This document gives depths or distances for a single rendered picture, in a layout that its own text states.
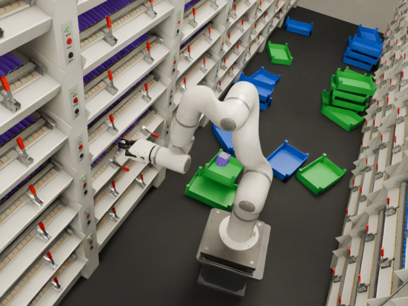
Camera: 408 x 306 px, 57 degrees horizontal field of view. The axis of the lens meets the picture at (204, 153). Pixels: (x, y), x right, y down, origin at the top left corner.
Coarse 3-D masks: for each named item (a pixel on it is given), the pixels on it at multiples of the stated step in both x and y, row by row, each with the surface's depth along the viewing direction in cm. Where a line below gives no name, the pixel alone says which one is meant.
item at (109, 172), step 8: (152, 104) 197; (160, 112) 198; (152, 120) 195; (160, 120) 198; (152, 128) 192; (136, 136) 185; (144, 136) 187; (112, 144) 175; (120, 152) 175; (120, 160) 173; (104, 168) 167; (112, 168) 169; (96, 176) 163; (104, 176) 165; (96, 184) 161; (104, 184) 166; (96, 192) 159
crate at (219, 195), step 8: (200, 168) 245; (200, 176) 250; (192, 184) 244; (200, 184) 245; (208, 184) 246; (216, 184) 247; (192, 192) 234; (200, 192) 240; (208, 192) 241; (216, 192) 242; (224, 192) 243; (232, 192) 244; (200, 200) 235; (208, 200) 232; (216, 200) 237; (224, 200) 238; (232, 200) 239; (224, 208) 230
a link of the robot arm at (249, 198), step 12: (240, 180) 153; (252, 180) 148; (264, 180) 149; (240, 192) 146; (252, 192) 144; (264, 192) 147; (240, 204) 146; (252, 204) 144; (240, 216) 161; (252, 216) 160
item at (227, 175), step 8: (232, 160) 262; (208, 168) 248; (216, 168) 251; (224, 168) 254; (232, 168) 257; (240, 168) 260; (208, 176) 238; (216, 176) 236; (224, 176) 234; (232, 176) 232; (224, 184) 236; (232, 184) 234
